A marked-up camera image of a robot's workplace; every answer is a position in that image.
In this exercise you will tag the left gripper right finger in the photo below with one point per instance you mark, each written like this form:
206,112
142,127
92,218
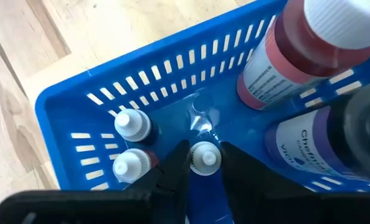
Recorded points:
297,208

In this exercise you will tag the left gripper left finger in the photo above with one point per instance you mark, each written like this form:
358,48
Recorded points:
94,207

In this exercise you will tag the small orange food colouring bottle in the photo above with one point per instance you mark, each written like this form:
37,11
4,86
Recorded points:
130,165

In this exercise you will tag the purple icing bottle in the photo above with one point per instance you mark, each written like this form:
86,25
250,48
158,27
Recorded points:
312,143

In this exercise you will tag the small black food colouring bottle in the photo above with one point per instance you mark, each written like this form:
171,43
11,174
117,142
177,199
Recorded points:
205,157
132,124

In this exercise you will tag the red icing bottle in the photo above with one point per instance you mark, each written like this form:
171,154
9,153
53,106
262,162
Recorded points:
297,56

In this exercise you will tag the blue plastic basket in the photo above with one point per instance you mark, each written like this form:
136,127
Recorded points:
172,109

